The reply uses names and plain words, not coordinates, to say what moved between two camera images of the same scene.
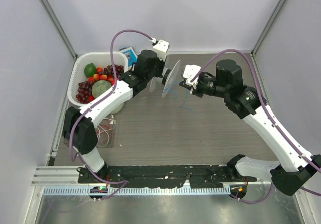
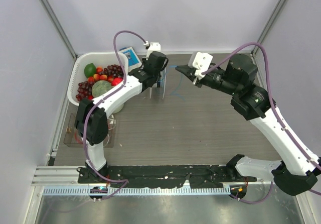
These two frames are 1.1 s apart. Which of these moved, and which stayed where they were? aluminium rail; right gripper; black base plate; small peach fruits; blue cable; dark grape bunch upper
Moved: blue cable; right gripper
Stayed: aluminium rail; dark grape bunch upper; small peach fruits; black base plate
